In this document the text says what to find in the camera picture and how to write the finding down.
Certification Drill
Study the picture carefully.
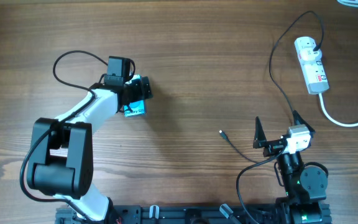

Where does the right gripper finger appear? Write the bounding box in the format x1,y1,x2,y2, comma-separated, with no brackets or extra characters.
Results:
253,116,267,149
292,110,316,134

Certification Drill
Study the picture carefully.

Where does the black USB charging cable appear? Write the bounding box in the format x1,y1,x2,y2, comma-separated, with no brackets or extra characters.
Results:
219,10,325,164

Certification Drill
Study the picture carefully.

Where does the white charger plug adapter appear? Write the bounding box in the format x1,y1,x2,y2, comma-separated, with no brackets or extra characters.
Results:
298,48,322,63

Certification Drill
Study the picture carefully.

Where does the Galaxy smartphone with teal screen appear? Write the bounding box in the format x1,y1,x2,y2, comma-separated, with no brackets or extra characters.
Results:
122,74,147,118

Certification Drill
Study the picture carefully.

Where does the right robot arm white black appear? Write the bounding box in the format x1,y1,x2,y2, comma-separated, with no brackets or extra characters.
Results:
253,111,333,224

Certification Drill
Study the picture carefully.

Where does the white power strip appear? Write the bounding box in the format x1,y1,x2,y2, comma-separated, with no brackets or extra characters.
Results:
294,37,329,95

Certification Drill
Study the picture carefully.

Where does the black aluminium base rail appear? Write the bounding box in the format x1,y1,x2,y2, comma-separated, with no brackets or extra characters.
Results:
55,203,332,224

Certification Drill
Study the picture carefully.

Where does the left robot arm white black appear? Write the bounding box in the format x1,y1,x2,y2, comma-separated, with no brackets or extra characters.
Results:
20,75,153,223

